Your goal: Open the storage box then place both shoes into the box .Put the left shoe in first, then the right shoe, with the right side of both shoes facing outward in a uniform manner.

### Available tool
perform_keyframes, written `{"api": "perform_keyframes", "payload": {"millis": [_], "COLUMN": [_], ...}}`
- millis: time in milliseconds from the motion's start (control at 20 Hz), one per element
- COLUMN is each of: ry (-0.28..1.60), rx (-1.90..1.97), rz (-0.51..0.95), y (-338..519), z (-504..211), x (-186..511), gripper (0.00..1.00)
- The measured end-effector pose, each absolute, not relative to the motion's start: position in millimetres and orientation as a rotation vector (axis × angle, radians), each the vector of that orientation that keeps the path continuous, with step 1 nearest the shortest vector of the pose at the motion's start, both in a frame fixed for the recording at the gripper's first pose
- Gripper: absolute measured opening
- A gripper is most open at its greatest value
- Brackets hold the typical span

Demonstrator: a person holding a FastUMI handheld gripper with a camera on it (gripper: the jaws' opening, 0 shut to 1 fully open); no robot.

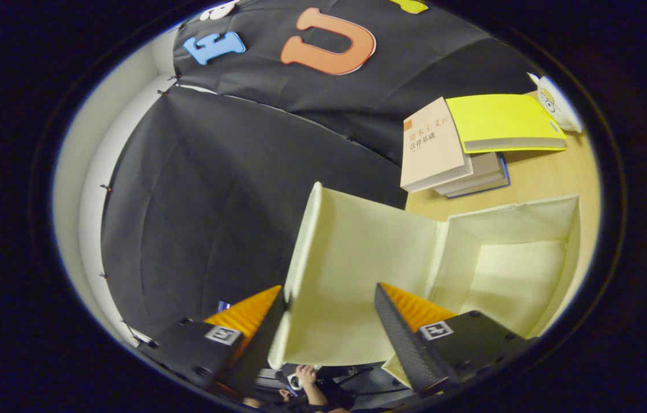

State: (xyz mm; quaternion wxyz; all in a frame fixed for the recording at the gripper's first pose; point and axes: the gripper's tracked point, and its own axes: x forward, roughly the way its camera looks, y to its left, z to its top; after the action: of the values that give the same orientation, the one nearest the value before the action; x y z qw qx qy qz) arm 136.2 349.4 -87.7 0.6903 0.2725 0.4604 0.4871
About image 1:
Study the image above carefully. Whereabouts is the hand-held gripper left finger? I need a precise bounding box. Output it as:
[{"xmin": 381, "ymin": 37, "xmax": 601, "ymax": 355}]
[{"xmin": 137, "ymin": 285, "xmax": 287, "ymax": 396}]

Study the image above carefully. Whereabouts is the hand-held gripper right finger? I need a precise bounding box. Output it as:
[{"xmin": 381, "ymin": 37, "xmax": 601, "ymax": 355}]
[{"xmin": 374, "ymin": 282, "xmax": 536, "ymax": 396}]

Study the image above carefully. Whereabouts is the yellow book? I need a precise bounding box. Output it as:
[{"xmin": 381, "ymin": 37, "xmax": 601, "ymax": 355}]
[{"xmin": 445, "ymin": 93, "xmax": 568, "ymax": 154}]

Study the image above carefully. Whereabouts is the blue book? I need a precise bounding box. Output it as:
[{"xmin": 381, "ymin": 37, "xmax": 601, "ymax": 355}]
[{"xmin": 447, "ymin": 154, "xmax": 511, "ymax": 199}]

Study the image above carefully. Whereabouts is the beige book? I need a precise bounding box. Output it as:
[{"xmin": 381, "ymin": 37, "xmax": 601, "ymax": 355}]
[{"xmin": 400, "ymin": 96, "xmax": 473, "ymax": 193}]

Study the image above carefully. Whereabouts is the white plush toy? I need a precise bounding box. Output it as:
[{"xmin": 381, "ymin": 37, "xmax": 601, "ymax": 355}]
[{"xmin": 527, "ymin": 72, "xmax": 583, "ymax": 134}]

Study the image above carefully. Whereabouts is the grey book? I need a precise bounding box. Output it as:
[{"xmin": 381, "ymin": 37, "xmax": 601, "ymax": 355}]
[{"xmin": 432, "ymin": 152, "xmax": 505, "ymax": 196}]

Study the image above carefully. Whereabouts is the cream fabric storage box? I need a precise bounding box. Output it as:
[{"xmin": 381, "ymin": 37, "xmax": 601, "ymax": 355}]
[{"xmin": 268, "ymin": 182, "xmax": 582, "ymax": 391}]

